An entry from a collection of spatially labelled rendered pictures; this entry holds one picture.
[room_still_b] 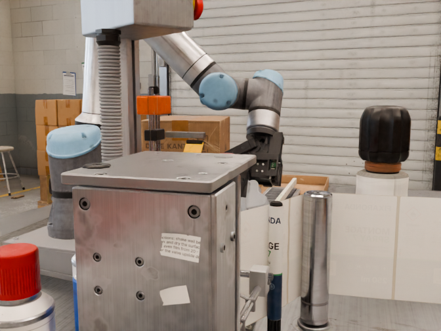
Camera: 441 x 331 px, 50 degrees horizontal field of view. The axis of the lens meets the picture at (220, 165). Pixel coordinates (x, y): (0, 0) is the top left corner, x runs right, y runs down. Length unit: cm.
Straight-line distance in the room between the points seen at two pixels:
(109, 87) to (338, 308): 46
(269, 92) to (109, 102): 51
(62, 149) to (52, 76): 611
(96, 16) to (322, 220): 43
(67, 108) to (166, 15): 408
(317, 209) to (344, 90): 445
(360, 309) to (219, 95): 48
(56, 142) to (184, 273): 76
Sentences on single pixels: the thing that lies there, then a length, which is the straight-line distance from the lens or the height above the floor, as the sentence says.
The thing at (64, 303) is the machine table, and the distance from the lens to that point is 92.
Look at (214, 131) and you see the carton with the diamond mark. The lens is 140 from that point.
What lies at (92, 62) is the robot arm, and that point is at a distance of 117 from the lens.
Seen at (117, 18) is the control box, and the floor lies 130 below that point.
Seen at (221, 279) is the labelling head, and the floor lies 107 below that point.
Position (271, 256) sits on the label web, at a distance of 59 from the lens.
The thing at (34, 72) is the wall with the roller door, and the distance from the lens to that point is 738.
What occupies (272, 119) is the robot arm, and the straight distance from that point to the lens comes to 108.
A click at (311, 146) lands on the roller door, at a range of 517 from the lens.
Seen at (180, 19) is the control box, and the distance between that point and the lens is 68.
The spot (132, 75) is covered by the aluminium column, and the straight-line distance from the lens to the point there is 80.
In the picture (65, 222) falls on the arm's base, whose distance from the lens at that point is 106.
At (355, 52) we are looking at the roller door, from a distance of 506.
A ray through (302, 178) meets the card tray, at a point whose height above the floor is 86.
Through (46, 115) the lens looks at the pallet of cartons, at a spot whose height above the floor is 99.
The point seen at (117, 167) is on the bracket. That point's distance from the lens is 36.
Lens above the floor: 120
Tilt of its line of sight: 9 degrees down
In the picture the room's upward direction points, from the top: straight up
